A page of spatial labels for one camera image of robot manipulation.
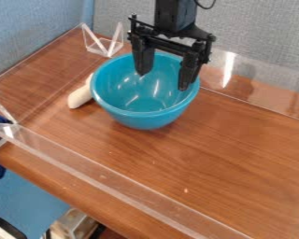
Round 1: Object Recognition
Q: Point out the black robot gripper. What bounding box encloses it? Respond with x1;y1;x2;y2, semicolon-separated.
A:
128;14;215;91

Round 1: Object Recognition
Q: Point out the blue plastic bowl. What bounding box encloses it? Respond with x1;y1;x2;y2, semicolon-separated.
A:
89;52;199;130

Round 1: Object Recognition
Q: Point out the white mushroom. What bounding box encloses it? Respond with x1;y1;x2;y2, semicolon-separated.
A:
66;75;93;109

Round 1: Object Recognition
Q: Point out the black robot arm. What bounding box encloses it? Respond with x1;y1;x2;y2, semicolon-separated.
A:
128;0;215;91

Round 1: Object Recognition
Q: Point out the clear acrylic back barrier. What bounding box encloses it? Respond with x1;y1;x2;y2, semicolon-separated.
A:
199;49;299;120

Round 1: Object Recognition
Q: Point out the clear acrylic barrier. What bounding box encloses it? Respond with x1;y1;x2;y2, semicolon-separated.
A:
0;95;251;239
199;49;299;120

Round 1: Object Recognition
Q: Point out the clear acrylic front barrier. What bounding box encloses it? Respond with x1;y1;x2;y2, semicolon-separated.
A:
0;95;251;239

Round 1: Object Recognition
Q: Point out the black object bottom left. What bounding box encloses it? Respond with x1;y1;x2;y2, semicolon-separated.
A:
0;218;28;239

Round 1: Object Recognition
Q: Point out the clear acrylic corner bracket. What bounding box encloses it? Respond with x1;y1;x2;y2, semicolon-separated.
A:
81;22;123;58

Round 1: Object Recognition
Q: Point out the grey metal frame under table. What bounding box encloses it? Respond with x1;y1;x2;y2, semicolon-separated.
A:
44;208;99;239

